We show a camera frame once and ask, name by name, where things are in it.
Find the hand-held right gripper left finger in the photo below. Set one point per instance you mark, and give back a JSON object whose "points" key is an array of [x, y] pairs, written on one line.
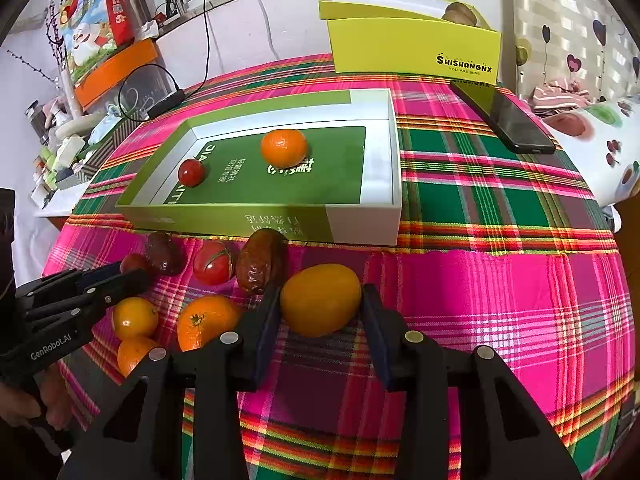
{"points": [[266, 330]]}

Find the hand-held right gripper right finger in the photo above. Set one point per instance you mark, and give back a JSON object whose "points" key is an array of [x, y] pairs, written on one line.
{"points": [[376, 332]]}

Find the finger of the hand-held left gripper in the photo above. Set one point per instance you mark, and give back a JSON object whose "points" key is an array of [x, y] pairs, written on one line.
{"points": [[100, 273], [127, 282]]}

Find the small red cherry tomato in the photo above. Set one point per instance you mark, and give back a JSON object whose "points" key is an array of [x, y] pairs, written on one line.
{"points": [[192, 172], [132, 262]]}

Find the small orange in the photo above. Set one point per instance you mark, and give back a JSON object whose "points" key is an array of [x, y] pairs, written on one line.
{"points": [[135, 317], [131, 355]]}

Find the dark red jujube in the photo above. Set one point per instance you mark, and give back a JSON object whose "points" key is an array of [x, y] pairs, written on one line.
{"points": [[165, 253]]}

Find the large orange with stem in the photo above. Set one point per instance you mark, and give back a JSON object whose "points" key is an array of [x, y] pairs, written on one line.
{"points": [[205, 322]]}

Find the yellow orange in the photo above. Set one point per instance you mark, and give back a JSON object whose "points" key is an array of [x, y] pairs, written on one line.
{"points": [[320, 300]]}

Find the large brown jujube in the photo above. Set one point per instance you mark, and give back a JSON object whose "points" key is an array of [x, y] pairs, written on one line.
{"points": [[260, 262]]}

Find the red tomato with green stem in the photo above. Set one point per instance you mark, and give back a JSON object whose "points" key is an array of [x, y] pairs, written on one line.
{"points": [[213, 262]]}

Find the shallow green cardboard box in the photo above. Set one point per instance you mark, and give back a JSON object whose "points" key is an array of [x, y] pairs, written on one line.
{"points": [[300, 190]]}

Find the round orange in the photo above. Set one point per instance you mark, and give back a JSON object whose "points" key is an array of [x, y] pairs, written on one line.
{"points": [[284, 148]]}

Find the person's left hand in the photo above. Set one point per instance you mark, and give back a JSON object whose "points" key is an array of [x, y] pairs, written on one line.
{"points": [[22, 410]]}

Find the striped tissue box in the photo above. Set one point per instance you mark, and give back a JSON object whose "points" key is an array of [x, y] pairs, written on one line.
{"points": [[100, 157]]}

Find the glass jar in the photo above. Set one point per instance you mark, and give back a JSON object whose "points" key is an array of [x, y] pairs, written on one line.
{"points": [[36, 120]]}

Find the white vase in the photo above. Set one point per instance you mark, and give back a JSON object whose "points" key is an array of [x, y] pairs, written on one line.
{"points": [[70, 92]]}

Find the clear plastic container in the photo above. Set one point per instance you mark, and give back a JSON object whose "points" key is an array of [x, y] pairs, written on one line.
{"points": [[135, 92]]}

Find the orange box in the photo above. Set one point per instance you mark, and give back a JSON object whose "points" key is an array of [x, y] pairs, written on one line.
{"points": [[115, 72]]}

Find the bare budding branches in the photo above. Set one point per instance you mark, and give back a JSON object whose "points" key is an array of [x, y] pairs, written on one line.
{"points": [[55, 30]]}

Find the red cartoon gift box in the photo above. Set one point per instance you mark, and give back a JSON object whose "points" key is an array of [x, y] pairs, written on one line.
{"points": [[95, 25]]}

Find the black smartphone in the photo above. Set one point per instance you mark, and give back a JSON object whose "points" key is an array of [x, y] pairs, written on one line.
{"points": [[505, 117]]}

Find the white fruit print pillow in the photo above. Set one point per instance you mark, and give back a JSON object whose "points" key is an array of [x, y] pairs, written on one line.
{"points": [[600, 160]]}

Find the yellow-green cardboard box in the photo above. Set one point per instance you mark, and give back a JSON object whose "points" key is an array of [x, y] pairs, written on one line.
{"points": [[390, 45]]}

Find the pink striped cloth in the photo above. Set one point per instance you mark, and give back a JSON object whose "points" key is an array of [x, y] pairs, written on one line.
{"points": [[557, 94]]}

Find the brown kiwi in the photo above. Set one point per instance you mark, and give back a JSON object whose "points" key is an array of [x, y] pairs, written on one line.
{"points": [[461, 12]]}

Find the heart print curtain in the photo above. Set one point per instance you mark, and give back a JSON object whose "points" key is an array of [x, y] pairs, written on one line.
{"points": [[565, 10]]}

